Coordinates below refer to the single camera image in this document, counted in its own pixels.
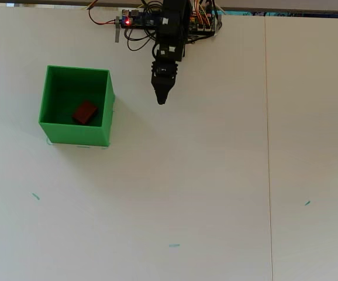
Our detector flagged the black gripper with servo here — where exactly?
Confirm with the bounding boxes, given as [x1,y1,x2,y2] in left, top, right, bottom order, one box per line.
[150,60,178,105]

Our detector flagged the thin red wire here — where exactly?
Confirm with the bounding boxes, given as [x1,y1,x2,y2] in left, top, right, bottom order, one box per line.
[81,0,120,27]

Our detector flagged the coloured jumper wires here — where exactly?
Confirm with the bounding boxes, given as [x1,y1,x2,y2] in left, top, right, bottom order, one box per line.
[191,0,216,26]

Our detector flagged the circuit board with white connectors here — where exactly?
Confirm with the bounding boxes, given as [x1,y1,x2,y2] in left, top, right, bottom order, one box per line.
[188,13,216,32]

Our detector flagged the green square plastic bin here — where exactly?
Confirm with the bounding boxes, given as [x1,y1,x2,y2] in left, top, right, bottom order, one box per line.
[38,64,116,147]

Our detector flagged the red rectangular block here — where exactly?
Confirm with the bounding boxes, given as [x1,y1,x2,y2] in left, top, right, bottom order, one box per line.
[71,100,99,125]

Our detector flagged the blue circuit board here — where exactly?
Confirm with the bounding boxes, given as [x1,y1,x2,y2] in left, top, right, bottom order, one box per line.
[121,8,160,29]

